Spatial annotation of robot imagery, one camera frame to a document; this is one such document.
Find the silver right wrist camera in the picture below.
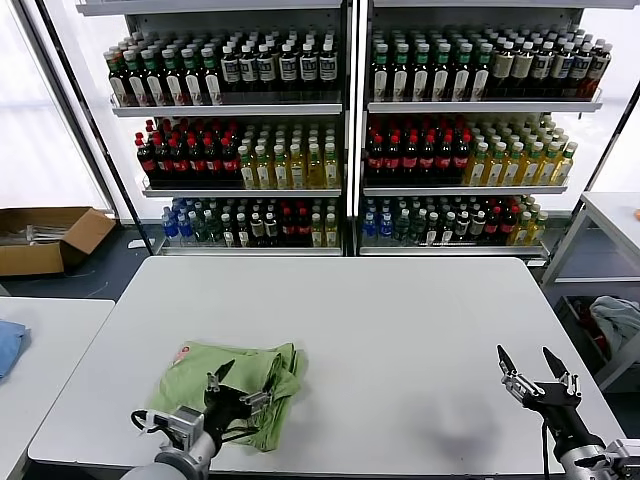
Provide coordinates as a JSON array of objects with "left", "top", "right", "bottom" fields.
[{"left": 602, "top": 438, "right": 640, "bottom": 474}]

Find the folded blue cloth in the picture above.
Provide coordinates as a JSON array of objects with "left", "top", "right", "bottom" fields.
[{"left": 0, "top": 319, "right": 32, "bottom": 384}]

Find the white-label dark drink bottle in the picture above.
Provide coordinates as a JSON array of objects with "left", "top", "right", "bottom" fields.
[
  {"left": 318, "top": 41, "right": 338, "bottom": 93},
  {"left": 532, "top": 41, "right": 555, "bottom": 99},
  {"left": 298, "top": 41, "right": 319, "bottom": 93},
  {"left": 570, "top": 44, "right": 594, "bottom": 99},
  {"left": 551, "top": 42, "right": 575, "bottom": 99},
  {"left": 258, "top": 42, "right": 279, "bottom": 94},
  {"left": 240, "top": 43, "right": 260, "bottom": 94},
  {"left": 221, "top": 44, "right": 241, "bottom": 94},
  {"left": 278, "top": 42, "right": 299, "bottom": 94}
]

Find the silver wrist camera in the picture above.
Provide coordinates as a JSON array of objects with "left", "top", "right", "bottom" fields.
[
  {"left": 602, "top": 438, "right": 640, "bottom": 474},
  {"left": 130, "top": 405, "right": 206, "bottom": 449}
]

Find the beige-label dark drink bottle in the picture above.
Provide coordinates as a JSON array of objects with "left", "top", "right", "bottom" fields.
[
  {"left": 492, "top": 41, "right": 517, "bottom": 99},
  {"left": 512, "top": 41, "right": 536, "bottom": 99}
]

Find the red-label dark drink bottle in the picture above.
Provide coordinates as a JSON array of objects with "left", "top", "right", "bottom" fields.
[{"left": 585, "top": 44, "right": 613, "bottom": 99}]

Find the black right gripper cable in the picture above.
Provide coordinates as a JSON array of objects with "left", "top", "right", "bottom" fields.
[{"left": 539, "top": 422, "right": 554, "bottom": 476}]

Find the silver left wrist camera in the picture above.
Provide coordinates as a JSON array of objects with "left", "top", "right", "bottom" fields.
[{"left": 130, "top": 405, "right": 206, "bottom": 449}]

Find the small red-label cola bottle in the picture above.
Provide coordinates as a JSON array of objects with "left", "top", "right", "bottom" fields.
[
  {"left": 295, "top": 207, "right": 312, "bottom": 248},
  {"left": 280, "top": 207, "right": 297, "bottom": 248},
  {"left": 499, "top": 205, "right": 519, "bottom": 245},
  {"left": 483, "top": 207, "right": 502, "bottom": 245}
]

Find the green-cap dark tea bottle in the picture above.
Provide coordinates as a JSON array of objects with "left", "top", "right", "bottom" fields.
[
  {"left": 162, "top": 47, "right": 186, "bottom": 107},
  {"left": 201, "top": 47, "right": 225, "bottom": 106},
  {"left": 391, "top": 43, "right": 412, "bottom": 103},
  {"left": 432, "top": 43, "right": 453, "bottom": 103},
  {"left": 472, "top": 43, "right": 494, "bottom": 103},
  {"left": 181, "top": 47, "right": 205, "bottom": 106},
  {"left": 108, "top": 51, "right": 130, "bottom": 107},
  {"left": 412, "top": 43, "right": 432, "bottom": 103},
  {"left": 370, "top": 43, "right": 391, "bottom": 103},
  {"left": 452, "top": 42, "right": 474, "bottom": 103},
  {"left": 124, "top": 49, "right": 149, "bottom": 107},
  {"left": 143, "top": 48, "right": 167, "bottom": 107}
]

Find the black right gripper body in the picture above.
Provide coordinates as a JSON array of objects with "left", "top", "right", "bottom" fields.
[{"left": 521, "top": 383, "right": 589, "bottom": 444}]

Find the light green polo shirt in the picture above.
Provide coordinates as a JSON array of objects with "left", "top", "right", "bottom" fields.
[{"left": 147, "top": 340, "right": 309, "bottom": 454}]

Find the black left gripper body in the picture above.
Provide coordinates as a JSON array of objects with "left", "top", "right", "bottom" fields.
[{"left": 203, "top": 386, "right": 262, "bottom": 444}]

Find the clear rods bundle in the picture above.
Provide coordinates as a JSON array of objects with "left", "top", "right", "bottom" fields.
[{"left": 0, "top": 224, "right": 71, "bottom": 247}]

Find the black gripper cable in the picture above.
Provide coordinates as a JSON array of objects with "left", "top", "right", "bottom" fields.
[
  {"left": 539, "top": 422, "right": 554, "bottom": 476},
  {"left": 219, "top": 419, "right": 266, "bottom": 446}
]

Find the crumpled grey cloth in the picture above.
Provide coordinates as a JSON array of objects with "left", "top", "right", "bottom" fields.
[{"left": 589, "top": 295, "right": 640, "bottom": 356}]

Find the open brown cardboard box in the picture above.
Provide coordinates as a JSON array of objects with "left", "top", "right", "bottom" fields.
[{"left": 0, "top": 206, "right": 119, "bottom": 278}]

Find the grey metal side table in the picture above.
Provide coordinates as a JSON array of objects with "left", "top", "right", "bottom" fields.
[{"left": 539, "top": 191, "right": 640, "bottom": 394}]

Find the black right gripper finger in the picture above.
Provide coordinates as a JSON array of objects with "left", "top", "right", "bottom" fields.
[
  {"left": 542, "top": 346, "right": 582, "bottom": 398},
  {"left": 496, "top": 343, "right": 544, "bottom": 401}
]

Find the black slanted pole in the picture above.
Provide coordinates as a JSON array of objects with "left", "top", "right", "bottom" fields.
[
  {"left": 542, "top": 84, "right": 640, "bottom": 266},
  {"left": 32, "top": 0, "right": 157, "bottom": 254}
]

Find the red cloth item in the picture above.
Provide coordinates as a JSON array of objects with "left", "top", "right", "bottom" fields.
[{"left": 579, "top": 299, "right": 609, "bottom": 351}]

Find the dark grey storage crate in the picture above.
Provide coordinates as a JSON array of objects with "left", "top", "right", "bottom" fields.
[{"left": 557, "top": 295, "right": 614, "bottom": 371}]

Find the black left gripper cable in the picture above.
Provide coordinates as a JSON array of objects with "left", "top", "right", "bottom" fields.
[{"left": 219, "top": 419, "right": 266, "bottom": 446}]

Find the grey metal shelf unit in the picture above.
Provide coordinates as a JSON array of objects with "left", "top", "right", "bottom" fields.
[
  {"left": 357, "top": 0, "right": 606, "bottom": 259},
  {"left": 77, "top": 0, "right": 351, "bottom": 257}
]

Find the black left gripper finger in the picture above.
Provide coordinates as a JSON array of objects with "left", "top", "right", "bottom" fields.
[
  {"left": 240, "top": 380, "right": 277, "bottom": 409},
  {"left": 205, "top": 358, "right": 236, "bottom": 397}
]

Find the red-cap cola bottle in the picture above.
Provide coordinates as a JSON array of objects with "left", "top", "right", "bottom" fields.
[
  {"left": 204, "top": 136, "right": 224, "bottom": 184},
  {"left": 452, "top": 132, "right": 474, "bottom": 182},
  {"left": 221, "top": 136, "right": 241, "bottom": 184},
  {"left": 402, "top": 132, "right": 421, "bottom": 182},
  {"left": 436, "top": 132, "right": 456, "bottom": 182},
  {"left": 385, "top": 132, "right": 404, "bottom": 182},
  {"left": 170, "top": 136, "right": 190, "bottom": 184},
  {"left": 187, "top": 136, "right": 207, "bottom": 184},
  {"left": 419, "top": 132, "right": 439, "bottom": 182},
  {"left": 368, "top": 132, "right": 387, "bottom": 182},
  {"left": 136, "top": 138, "right": 157, "bottom": 184},
  {"left": 153, "top": 137, "right": 174, "bottom": 184}
]

